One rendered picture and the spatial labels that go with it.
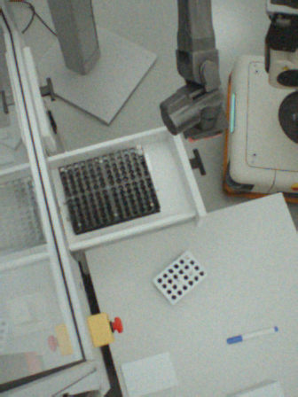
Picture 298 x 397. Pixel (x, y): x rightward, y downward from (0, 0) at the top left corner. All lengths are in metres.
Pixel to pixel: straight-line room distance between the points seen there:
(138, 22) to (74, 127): 0.69
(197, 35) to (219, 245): 0.61
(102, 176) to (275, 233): 0.50
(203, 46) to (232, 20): 1.73
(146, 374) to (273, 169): 1.03
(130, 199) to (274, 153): 0.92
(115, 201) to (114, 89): 1.18
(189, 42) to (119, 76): 1.46
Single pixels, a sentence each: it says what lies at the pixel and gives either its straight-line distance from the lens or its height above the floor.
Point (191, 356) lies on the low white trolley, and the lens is 1.23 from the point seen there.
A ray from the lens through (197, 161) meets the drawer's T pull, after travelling 1.16.
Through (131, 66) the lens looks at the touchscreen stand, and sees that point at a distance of 2.34.
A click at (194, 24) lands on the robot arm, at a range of 0.87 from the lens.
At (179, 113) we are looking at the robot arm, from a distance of 0.88.
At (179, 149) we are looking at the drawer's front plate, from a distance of 1.15.
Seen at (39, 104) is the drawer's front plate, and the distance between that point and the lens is 1.24.
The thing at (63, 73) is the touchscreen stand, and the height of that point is 0.04.
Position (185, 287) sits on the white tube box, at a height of 0.77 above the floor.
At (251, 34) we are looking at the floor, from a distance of 2.56.
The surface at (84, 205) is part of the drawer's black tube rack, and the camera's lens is 1.17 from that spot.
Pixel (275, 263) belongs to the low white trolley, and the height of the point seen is 0.76.
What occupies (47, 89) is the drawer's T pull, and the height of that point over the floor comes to 0.91.
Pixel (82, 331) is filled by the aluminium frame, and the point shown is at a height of 0.99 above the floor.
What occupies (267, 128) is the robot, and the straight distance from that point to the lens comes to 1.96.
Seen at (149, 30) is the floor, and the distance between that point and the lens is 2.51.
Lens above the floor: 1.98
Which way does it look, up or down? 73 degrees down
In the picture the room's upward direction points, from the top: straight up
